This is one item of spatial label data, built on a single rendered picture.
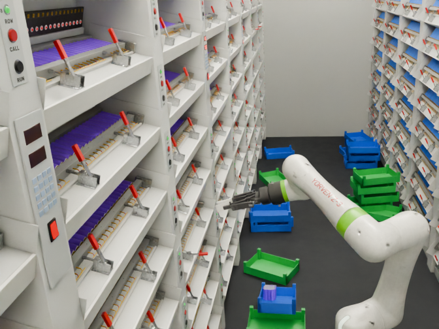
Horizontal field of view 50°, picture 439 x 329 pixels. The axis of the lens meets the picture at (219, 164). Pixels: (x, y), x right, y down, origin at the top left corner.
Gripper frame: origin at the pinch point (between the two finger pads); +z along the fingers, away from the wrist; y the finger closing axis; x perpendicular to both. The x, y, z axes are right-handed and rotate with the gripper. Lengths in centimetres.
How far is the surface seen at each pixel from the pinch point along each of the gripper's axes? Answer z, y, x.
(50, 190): -8, -116, 58
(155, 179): 2, -53, 36
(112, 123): 2, -63, 57
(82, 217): -5, -105, 48
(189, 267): 10.9, -33.1, -7.4
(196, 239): 12.1, -12.6, -6.9
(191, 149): 0.8, -13.4, 31.2
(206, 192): 11.0, 17.5, 1.0
